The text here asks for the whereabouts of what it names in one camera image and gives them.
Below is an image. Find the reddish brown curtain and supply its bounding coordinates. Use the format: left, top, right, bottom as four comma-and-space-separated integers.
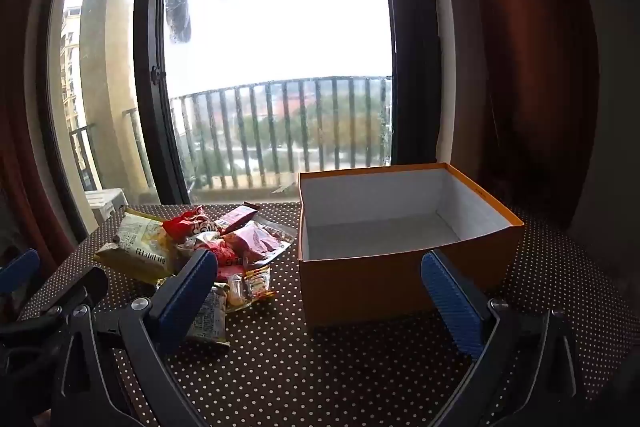
440, 0, 601, 228
0, 0, 86, 268

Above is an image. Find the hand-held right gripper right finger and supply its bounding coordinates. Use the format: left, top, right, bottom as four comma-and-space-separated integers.
421, 250, 591, 427

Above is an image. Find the orange cardboard box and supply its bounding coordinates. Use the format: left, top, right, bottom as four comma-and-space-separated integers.
298, 163, 525, 330

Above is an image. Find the brown polka dot tablecloth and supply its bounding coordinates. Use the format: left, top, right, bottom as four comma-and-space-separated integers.
20, 202, 640, 427

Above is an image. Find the white outdoor air conditioner unit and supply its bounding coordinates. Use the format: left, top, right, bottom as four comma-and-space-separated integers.
84, 188, 127, 224

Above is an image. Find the large yellow snack packet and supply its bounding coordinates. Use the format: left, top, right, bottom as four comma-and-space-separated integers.
94, 207, 177, 284

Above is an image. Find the black window frame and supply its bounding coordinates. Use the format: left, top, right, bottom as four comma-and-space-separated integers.
132, 0, 446, 208

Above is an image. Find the small clear snack packet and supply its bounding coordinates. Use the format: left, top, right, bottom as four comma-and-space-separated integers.
224, 273, 248, 310

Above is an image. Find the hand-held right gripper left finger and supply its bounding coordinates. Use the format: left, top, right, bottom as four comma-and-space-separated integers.
50, 249, 219, 427

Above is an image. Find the yellow apartment building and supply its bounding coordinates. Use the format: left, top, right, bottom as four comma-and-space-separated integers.
60, 4, 83, 132

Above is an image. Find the pale printed snack packet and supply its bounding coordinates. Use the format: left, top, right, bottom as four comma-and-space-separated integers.
186, 284, 231, 348

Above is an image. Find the clear bag of white balls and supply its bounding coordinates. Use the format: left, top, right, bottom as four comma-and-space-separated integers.
176, 231, 223, 258

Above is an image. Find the clear pink snack packet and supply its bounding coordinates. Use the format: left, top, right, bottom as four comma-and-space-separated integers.
234, 219, 299, 265

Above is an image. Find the red packet with round pictures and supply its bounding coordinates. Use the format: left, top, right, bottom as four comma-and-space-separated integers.
197, 239, 249, 269

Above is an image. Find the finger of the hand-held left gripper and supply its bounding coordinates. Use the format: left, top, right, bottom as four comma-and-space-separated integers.
0, 249, 41, 297
0, 266, 109, 344

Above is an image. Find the red white printed snack packet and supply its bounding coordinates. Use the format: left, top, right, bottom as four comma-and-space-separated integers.
162, 206, 217, 244

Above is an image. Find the balcony railing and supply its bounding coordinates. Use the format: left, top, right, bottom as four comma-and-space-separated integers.
70, 76, 393, 190

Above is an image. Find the red stick snack packet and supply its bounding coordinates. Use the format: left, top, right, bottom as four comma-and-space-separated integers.
215, 202, 261, 233

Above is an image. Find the small orange snack packet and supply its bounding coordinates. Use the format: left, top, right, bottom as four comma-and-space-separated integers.
244, 266, 277, 303

